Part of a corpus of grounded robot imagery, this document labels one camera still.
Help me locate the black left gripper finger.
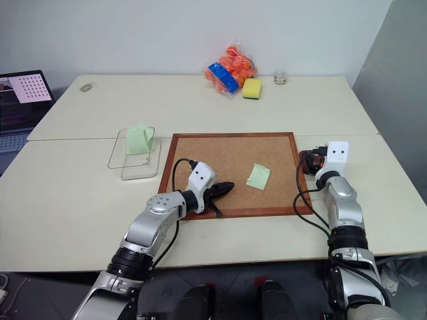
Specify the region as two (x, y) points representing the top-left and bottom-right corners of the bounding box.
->
(205, 201), (224, 219)
(216, 181), (236, 201)

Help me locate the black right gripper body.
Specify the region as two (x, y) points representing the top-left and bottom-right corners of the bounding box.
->
(308, 143), (330, 169)

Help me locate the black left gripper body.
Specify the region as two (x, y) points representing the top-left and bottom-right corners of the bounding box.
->
(201, 181), (224, 210)

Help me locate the flat green sticky note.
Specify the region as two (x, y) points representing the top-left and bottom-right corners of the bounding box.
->
(246, 163), (272, 191)

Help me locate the clear plastic box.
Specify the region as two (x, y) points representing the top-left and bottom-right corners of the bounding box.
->
(107, 125), (162, 182)

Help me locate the curled green sticky note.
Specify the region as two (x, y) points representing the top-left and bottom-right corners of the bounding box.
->
(126, 123), (155, 156)

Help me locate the yellow sponge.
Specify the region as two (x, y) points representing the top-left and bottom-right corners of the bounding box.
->
(241, 77), (264, 101)

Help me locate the plastic bag of orange pieces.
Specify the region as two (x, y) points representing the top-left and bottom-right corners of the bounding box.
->
(202, 39), (259, 101)

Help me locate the open laptop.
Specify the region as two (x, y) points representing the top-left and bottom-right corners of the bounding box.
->
(0, 69), (56, 169)

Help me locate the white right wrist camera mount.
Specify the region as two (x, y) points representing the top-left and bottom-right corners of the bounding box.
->
(320, 141), (351, 175)

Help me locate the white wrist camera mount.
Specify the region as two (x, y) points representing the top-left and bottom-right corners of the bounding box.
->
(187, 161), (219, 215)
(320, 141), (351, 175)

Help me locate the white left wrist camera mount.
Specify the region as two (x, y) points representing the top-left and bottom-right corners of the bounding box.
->
(187, 161), (219, 215)

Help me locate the cork board with wooden frame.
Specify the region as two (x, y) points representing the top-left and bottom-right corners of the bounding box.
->
(156, 131), (314, 219)

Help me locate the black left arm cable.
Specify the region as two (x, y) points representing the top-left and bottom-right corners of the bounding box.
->
(150, 157), (201, 269)

